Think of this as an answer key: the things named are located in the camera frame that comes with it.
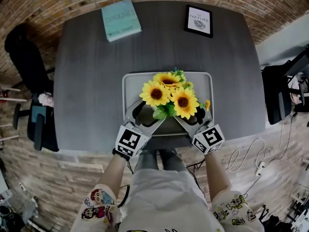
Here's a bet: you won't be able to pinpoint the teal cushion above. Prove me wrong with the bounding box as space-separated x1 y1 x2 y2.
31 105 48 131

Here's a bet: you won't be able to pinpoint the black office chair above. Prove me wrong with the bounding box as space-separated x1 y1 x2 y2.
4 23 60 152

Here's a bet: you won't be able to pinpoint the teal book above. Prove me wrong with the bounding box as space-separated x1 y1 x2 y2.
100 0 142 43

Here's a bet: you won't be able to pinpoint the black framed leaf picture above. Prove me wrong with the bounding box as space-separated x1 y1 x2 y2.
183 4 214 39

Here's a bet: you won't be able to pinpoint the white cable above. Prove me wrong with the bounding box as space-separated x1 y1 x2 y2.
226 138 276 174

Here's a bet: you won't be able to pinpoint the white cartoon print shirt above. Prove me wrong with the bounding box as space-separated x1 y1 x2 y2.
70 168 265 232

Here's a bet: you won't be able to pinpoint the white power strip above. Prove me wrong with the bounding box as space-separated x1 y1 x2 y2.
255 161 266 176

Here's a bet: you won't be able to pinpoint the person's left forearm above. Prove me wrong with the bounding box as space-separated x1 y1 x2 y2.
98 152 127 196

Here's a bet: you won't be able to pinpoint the pink white plush toy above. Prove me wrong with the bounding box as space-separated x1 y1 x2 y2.
38 92 54 107

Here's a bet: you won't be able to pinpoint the black wristband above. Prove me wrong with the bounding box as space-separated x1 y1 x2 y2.
112 148 130 161

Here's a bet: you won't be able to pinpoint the black cable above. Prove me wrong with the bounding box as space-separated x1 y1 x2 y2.
270 114 294 161

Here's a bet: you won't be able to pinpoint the grey trousers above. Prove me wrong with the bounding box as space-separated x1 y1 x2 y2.
134 148 188 173

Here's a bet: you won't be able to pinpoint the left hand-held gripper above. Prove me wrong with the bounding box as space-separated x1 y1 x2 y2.
115 99 168 157

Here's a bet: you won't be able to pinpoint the grey plastic tray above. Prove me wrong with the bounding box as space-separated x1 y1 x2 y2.
122 72 215 137

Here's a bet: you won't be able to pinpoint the black swivel chair with clothes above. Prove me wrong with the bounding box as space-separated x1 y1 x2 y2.
261 44 309 126

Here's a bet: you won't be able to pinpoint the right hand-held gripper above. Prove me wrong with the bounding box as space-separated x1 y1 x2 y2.
172 104 225 156

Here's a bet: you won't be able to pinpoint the person's right forearm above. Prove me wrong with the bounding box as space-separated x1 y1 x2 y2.
204 151 234 198

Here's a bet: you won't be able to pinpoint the yellow sunflower potted flower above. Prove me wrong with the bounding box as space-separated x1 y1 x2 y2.
139 67 211 120

